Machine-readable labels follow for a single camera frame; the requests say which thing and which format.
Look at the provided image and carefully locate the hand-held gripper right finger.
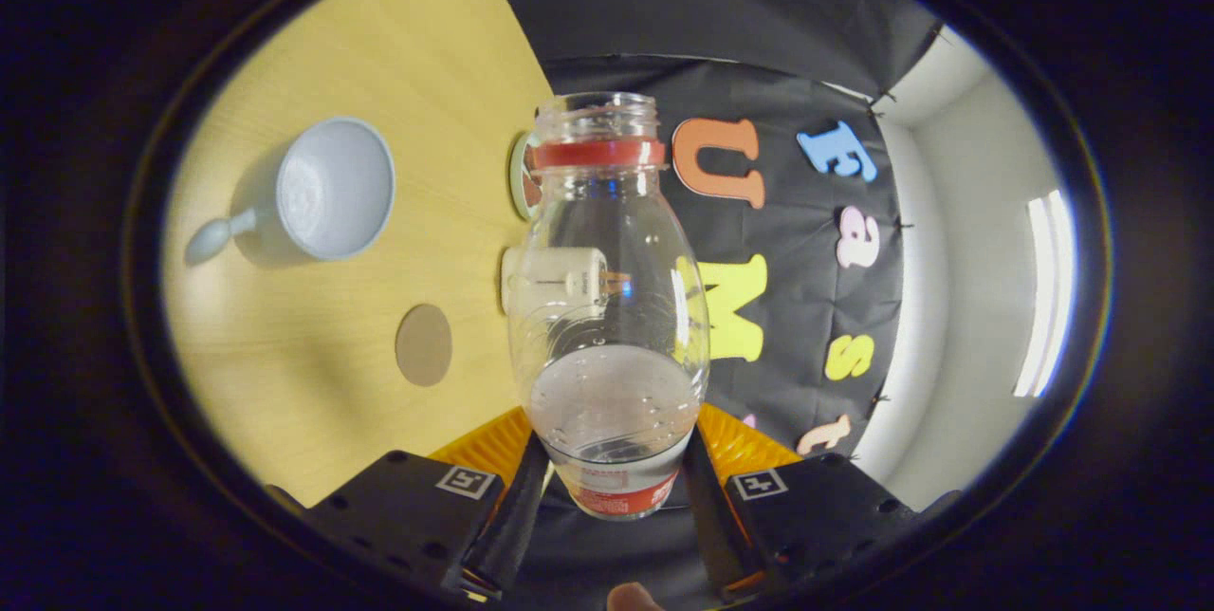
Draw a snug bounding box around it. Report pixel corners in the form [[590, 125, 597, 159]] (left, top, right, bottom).
[[685, 402, 926, 595]]

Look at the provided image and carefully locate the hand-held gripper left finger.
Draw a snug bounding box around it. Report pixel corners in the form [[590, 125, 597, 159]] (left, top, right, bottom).
[[308, 405, 553, 598]]

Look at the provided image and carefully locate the round brown coaster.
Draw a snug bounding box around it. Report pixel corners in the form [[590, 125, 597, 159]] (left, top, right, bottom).
[[395, 304, 453, 388]]

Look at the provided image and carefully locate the white cup with handle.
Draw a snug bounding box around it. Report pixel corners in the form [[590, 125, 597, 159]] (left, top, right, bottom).
[[185, 117, 396, 268]]

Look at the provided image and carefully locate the clear plastic bottle red label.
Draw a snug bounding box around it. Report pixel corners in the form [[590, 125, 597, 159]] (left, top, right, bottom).
[[507, 92, 710, 521]]

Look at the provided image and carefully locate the wooden table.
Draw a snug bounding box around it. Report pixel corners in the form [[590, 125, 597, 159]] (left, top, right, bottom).
[[163, 0, 556, 509]]

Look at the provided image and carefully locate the white toaster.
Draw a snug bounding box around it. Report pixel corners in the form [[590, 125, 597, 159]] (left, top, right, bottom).
[[500, 246, 632, 320]]

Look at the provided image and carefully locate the large ceiling light panel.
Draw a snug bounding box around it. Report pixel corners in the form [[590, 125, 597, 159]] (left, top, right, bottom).
[[1013, 189, 1077, 398]]

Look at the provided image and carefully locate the pale green plate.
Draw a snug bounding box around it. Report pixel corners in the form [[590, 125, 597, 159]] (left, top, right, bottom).
[[509, 130, 543, 221]]

